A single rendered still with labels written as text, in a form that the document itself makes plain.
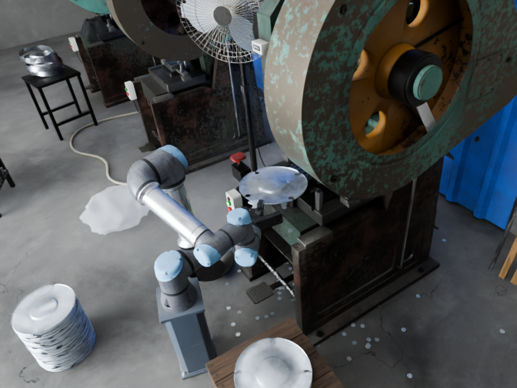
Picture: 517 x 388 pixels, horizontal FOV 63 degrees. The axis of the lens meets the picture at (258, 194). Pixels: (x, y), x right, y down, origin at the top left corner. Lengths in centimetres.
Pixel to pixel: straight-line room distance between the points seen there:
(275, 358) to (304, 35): 117
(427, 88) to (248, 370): 115
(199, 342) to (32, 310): 82
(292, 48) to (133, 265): 194
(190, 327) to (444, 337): 121
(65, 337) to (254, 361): 98
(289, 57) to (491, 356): 170
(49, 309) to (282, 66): 163
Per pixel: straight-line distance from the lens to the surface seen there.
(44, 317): 227
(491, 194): 286
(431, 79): 133
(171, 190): 160
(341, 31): 111
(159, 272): 170
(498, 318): 248
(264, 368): 171
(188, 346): 201
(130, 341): 240
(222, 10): 230
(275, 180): 181
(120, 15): 273
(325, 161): 124
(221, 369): 177
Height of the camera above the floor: 186
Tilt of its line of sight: 37 degrees down
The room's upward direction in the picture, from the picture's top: 7 degrees counter-clockwise
